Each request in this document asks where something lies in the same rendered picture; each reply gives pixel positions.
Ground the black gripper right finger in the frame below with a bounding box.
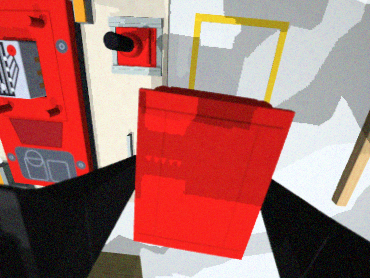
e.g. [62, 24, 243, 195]
[260, 179, 370, 278]

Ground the tan wooden stick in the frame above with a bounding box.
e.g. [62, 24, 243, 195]
[331, 111, 370, 207]

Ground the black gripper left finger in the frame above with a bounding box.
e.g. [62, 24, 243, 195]
[0, 155, 136, 278]

